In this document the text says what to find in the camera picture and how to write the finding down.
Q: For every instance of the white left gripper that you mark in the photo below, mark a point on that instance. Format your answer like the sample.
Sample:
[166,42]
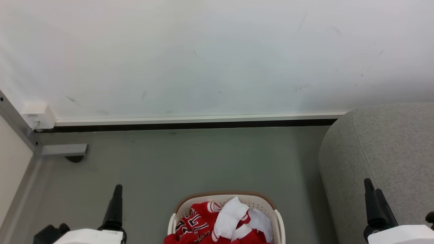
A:
[90,237]

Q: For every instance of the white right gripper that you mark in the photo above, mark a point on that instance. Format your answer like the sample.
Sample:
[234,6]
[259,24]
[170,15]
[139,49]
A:
[403,235]

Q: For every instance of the red lettered jersey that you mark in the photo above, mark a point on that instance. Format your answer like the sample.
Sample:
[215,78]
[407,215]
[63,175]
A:
[196,222]

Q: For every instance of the red and white garment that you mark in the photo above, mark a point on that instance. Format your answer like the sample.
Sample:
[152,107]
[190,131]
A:
[230,213]

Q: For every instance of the white laundry basket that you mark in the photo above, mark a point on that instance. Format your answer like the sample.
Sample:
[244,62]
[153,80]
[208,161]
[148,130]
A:
[261,202]

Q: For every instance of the grey fabric sofa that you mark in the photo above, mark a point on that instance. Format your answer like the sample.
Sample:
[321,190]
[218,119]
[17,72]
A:
[390,145]

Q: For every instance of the beige partition panel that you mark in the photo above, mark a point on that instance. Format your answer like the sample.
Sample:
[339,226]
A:
[13,169]

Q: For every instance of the white and black baseboard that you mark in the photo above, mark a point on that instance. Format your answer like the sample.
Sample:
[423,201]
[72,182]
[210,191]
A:
[203,121]

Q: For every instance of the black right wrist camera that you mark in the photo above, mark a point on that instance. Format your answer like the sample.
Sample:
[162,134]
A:
[430,217]

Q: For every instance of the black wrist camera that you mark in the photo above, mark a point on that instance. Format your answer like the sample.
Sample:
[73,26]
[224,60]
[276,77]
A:
[51,234]
[430,217]

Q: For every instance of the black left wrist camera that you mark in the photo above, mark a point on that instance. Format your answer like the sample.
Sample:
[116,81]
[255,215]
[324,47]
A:
[51,234]

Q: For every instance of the black round frame foot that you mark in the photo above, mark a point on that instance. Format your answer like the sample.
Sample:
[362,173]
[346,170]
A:
[74,159]

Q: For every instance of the grey metal frame foot bar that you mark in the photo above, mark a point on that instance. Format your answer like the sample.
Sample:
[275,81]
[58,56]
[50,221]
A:
[64,149]

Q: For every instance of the grey metal partition frame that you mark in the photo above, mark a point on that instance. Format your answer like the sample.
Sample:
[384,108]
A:
[17,123]

